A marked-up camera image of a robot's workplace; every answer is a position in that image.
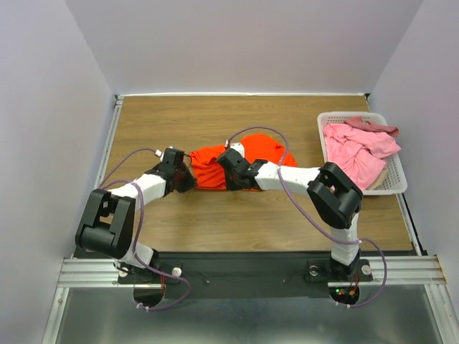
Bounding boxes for orange t shirt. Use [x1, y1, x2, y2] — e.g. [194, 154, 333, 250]
[189, 133, 285, 191]

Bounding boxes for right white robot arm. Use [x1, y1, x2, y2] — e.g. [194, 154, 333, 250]
[217, 148, 363, 280]

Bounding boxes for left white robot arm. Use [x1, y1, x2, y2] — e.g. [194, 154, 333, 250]
[75, 148, 196, 282]

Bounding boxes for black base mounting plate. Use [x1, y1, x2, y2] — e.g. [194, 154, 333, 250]
[118, 251, 373, 300]

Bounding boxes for light pink t shirt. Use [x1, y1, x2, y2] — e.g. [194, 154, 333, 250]
[323, 123, 401, 190]

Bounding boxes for dusty rose t shirt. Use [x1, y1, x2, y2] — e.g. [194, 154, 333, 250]
[344, 116, 399, 138]

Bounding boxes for beige garment in basket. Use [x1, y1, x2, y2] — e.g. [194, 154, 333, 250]
[367, 168, 389, 190]

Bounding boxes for white plastic laundry basket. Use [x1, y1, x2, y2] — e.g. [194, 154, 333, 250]
[317, 111, 407, 196]

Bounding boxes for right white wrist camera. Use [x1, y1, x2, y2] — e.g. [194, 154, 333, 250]
[224, 140, 245, 157]

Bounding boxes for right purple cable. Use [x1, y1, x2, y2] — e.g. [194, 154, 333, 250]
[225, 125, 389, 309]

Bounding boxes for purple cable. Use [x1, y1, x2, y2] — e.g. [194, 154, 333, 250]
[98, 148, 192, 312]
[225, 125, 389, 309]

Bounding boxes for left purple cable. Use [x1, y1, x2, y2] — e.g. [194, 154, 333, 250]
[98, 148, 192, 312]

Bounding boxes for aluminium frame rail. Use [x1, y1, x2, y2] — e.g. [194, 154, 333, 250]
[42, 95, 124, 343]

